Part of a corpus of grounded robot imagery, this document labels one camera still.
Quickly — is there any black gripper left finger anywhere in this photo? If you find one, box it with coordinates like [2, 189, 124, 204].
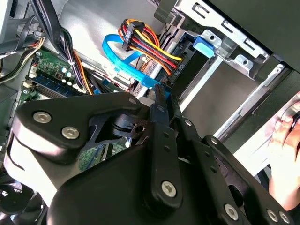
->
[3, 84, 183, 213]

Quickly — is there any person's hand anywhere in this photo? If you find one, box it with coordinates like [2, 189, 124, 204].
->
[268, 116, 300, 211]

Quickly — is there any blue data wire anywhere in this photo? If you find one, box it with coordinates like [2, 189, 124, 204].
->
[102, 34, 172, 101]

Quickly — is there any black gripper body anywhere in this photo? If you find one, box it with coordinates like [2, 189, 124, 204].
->
[46, 145, 225, 225]

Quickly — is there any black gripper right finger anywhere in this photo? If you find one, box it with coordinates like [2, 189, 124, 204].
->
[171, 97, 293, 225]

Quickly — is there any coloured disk power wire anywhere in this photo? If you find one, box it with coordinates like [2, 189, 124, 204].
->
[118, 18, 186, 77]

